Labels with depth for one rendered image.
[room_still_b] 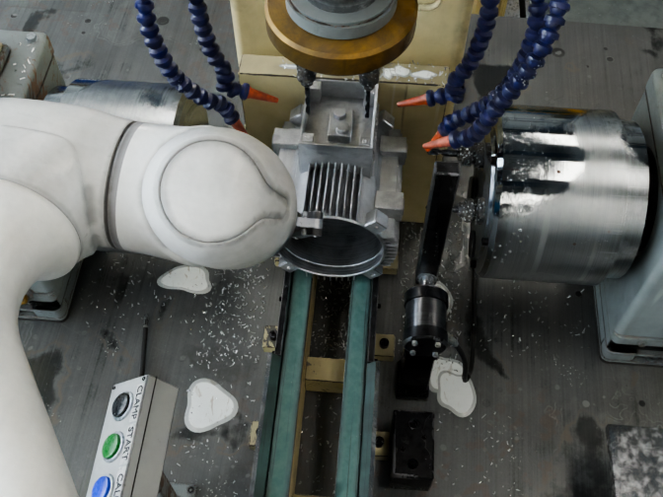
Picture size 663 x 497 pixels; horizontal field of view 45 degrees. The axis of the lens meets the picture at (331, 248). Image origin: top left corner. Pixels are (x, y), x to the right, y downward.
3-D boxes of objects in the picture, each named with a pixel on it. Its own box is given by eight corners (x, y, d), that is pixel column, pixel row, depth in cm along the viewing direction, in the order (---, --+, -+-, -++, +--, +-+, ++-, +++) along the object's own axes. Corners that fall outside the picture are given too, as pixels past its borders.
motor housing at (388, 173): (284, 173, 132) (277, 93, 116) (399, 181, 131) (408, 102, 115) (267, 277, 122) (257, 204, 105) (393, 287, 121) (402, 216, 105)
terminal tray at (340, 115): (307, 111, 119) (305, 77, 113) (378, 116, 118) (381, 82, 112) (297, 176, 113) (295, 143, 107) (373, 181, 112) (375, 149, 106)
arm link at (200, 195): (312, 157, 68) (162, 132, 69) (296, 121, 53) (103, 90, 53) (289, 282, 68) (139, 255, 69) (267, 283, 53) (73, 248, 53)
